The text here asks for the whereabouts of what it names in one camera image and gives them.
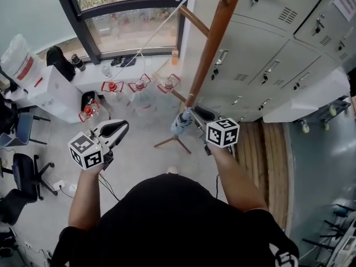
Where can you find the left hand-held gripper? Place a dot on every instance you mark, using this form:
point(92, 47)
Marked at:
point(89, 154)

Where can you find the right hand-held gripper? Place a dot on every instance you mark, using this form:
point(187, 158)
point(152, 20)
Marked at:
point(222, 133)

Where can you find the blue umbrella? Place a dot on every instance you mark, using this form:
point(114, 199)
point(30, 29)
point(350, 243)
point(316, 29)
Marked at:
point(180, 124)

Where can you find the brown wooden coat rack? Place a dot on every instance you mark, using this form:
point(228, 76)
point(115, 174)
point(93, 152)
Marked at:
point(214, 37)

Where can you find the person's right forearm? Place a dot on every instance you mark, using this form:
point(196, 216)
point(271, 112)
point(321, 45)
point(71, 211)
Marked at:
point(239, 182)

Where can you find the person's left forearm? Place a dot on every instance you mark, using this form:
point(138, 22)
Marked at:
point(84, 199)

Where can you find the black metal rack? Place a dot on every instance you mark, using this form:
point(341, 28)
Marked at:
point(331, 232)

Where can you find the small clear bottle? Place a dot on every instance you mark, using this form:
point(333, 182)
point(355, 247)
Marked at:
point(106, 71)

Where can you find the orange drink bottle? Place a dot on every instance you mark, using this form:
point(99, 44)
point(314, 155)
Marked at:
point(174, 57)

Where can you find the white water dispenser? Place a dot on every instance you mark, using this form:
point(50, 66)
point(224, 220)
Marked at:
point(58, 93)

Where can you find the small black pouch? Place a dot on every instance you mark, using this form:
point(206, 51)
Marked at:
point(125, 61)

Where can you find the white power strip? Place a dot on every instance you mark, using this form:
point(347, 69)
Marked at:
point(59, 185)

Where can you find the dark thermos bottle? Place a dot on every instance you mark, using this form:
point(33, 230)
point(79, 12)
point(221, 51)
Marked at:
point(79, 63)

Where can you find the wooden slat platform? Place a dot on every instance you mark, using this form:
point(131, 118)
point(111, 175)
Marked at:
point(275, 163)

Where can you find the black bag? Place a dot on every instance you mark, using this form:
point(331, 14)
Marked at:
point(59, 63)

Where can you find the grey metal locker cabinet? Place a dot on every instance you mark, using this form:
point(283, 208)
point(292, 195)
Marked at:
point(264, 51)

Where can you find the blue-grey chair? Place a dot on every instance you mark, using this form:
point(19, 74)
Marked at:
point(23, 126)

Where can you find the white desk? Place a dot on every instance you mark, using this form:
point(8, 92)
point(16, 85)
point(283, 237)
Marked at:
point(27, 101)

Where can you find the black office chair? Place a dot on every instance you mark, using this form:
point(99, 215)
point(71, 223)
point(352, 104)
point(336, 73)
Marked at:
point(25, 171)

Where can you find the thin white rod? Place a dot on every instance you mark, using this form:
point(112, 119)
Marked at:
point(164, 24)

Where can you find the white cabinet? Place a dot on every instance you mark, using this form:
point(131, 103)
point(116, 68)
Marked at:
point(306, 99)

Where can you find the black chair with jacket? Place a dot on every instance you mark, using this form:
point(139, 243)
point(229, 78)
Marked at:
point(7, 113)

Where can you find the person's black shirt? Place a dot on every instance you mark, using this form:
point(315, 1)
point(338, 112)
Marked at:
point(172, 227)

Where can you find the grey wheeled cart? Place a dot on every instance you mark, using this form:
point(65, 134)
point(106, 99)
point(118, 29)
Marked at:
point(320, 117)

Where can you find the large clear water jug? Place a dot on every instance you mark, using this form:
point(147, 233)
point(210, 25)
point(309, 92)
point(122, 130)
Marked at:
point(20, 63)

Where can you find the white paper notice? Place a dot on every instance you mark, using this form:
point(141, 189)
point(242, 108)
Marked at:
point(346, 1)

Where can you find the dark window frame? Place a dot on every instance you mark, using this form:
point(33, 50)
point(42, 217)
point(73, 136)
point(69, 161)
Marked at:
point(80, 24)

